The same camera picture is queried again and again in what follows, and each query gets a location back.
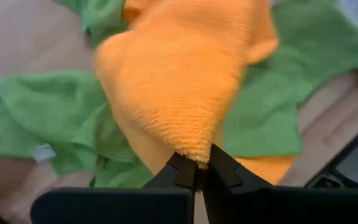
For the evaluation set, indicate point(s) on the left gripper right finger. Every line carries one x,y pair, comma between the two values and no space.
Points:
275,205

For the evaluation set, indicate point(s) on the orange microfiber towel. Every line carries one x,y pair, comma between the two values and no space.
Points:
179,77
269,169

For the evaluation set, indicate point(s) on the green microfiber towel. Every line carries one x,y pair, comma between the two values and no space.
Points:
263,124
322,40
104,18
51,115

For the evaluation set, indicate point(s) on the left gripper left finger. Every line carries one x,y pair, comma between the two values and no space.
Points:
120,205

